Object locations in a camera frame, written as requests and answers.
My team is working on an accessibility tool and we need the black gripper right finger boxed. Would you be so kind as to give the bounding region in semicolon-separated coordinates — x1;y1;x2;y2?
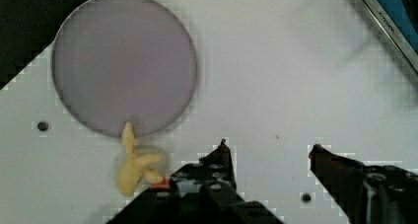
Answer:
309;144;418;224

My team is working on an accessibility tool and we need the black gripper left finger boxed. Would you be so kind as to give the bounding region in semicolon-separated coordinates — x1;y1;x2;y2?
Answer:
106;140;283;224

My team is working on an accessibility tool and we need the yellow plush banana bunch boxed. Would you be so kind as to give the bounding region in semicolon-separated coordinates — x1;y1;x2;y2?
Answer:
116;121;165;196

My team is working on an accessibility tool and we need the grey round plate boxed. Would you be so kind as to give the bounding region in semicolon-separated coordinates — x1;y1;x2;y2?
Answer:
51;0;198;137

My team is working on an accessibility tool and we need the silver toaster oven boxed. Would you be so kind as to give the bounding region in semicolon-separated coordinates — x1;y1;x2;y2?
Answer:
359;0;418;73

